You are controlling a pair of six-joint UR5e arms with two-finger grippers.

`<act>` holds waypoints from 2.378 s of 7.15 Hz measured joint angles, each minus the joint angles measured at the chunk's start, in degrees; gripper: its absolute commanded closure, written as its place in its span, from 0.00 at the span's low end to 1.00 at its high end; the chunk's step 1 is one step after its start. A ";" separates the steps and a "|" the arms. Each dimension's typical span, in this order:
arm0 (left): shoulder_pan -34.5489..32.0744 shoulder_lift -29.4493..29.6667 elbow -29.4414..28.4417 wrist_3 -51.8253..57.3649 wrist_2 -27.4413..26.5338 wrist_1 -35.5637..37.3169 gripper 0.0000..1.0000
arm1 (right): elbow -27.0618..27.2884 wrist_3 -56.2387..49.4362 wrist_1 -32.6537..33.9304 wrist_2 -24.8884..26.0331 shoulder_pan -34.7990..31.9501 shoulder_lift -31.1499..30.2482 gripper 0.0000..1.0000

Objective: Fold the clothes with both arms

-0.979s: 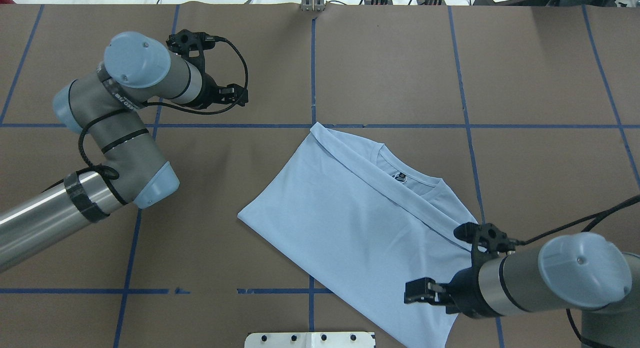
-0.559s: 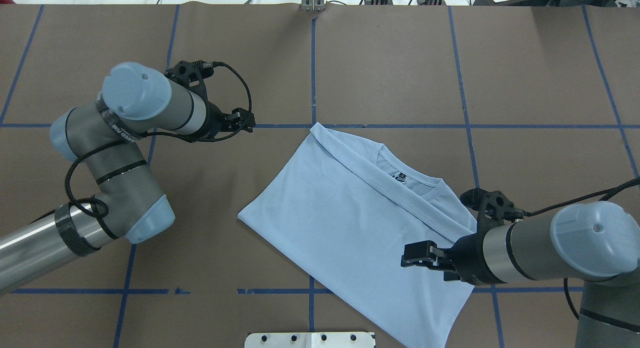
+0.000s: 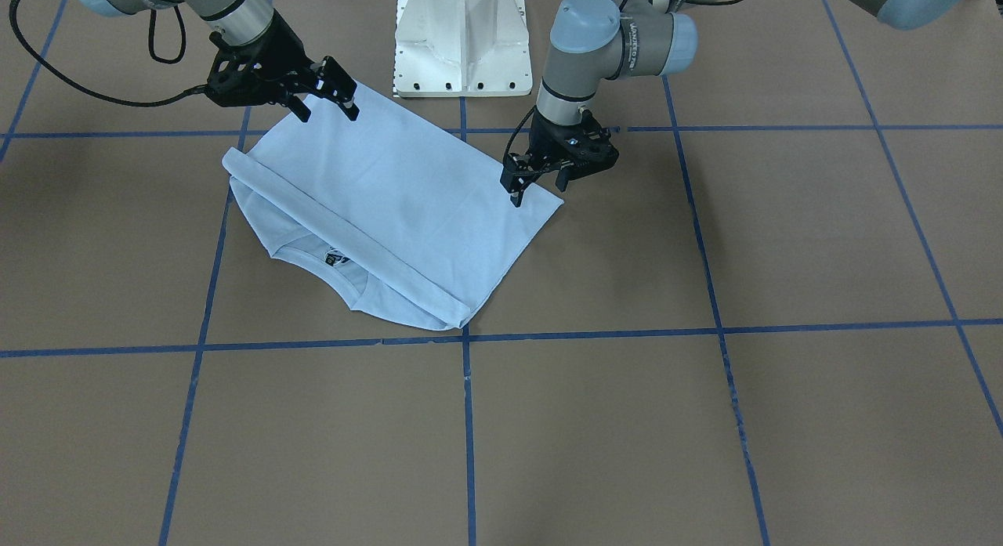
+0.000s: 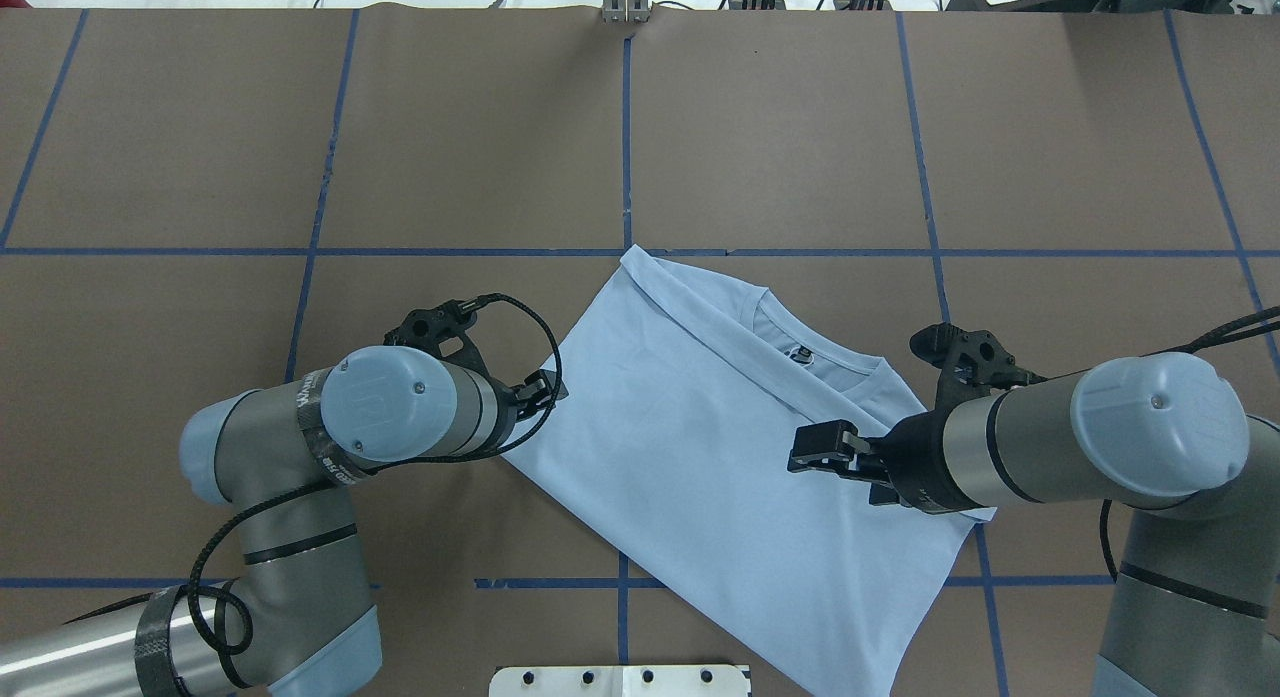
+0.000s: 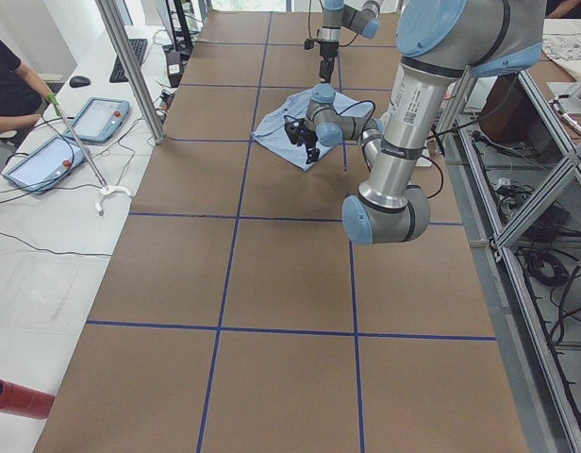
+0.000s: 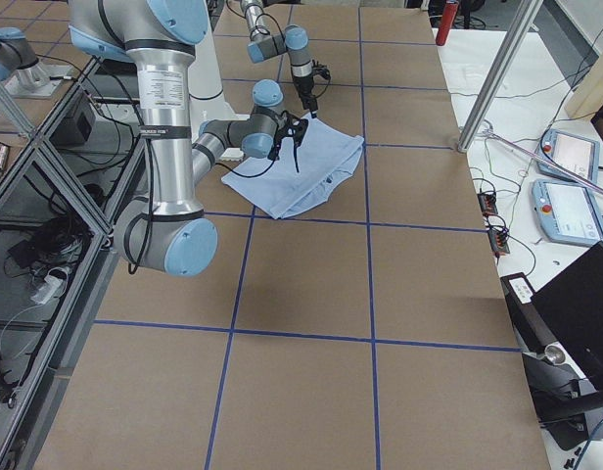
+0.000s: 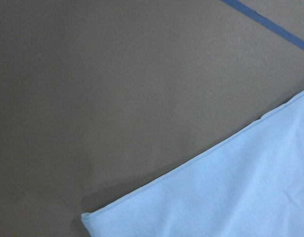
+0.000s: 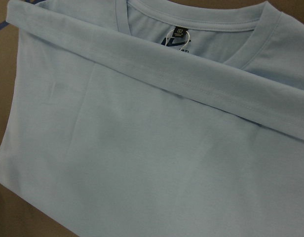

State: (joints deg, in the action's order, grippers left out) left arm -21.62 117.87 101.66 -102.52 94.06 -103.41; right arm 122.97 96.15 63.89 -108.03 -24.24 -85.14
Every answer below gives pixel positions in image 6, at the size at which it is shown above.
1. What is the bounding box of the black monitor with stand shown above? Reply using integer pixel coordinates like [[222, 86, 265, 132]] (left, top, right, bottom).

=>
[[500, 242, 603, 450]]

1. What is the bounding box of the aluminium frame post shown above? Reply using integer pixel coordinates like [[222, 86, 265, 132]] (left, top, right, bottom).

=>
[[456, 0, 543, 153]]

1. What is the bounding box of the aluminium frame rack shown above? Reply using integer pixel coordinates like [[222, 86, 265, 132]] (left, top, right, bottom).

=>
[[0, 44, 143, 469]]

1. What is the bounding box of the teach pendant tablet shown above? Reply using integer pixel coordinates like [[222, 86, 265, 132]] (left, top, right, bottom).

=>
[[532, 179, 603, 247], [535, 129, 600, 183]]

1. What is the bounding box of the red cylinder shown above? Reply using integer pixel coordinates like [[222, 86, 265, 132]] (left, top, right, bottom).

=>
[[435, 0, 459, 47]]

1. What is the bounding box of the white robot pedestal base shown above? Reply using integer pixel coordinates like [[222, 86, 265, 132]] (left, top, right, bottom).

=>
[[188, 11, 249, 143]]

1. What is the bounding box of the lower teach pendant tablet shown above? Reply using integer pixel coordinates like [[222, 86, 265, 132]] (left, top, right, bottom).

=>
[[532, 179, 603, 247]]

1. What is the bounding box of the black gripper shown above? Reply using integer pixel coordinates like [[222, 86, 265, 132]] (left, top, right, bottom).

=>
[[294, 75, 318, 118], [267, 113, 308, 173]]

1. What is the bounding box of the light blue t-shirt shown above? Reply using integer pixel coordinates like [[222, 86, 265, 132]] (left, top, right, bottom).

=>
[[221, 118, 364, 219]]

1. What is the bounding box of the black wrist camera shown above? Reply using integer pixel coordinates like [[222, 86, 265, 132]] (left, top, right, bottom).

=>
[[312, 61, 332, 82]]

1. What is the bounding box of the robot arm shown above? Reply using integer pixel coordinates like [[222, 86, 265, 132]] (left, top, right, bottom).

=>
[[69, 1, 308, 276], [240, 1, 325, 118]]

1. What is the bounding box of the upper teach pendant tablet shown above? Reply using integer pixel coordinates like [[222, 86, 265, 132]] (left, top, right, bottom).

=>
[[535, 129, 600, 183]]

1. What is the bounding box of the orange black connector board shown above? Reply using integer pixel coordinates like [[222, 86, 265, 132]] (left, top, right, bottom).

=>
[[477, 192, 498, 216]]

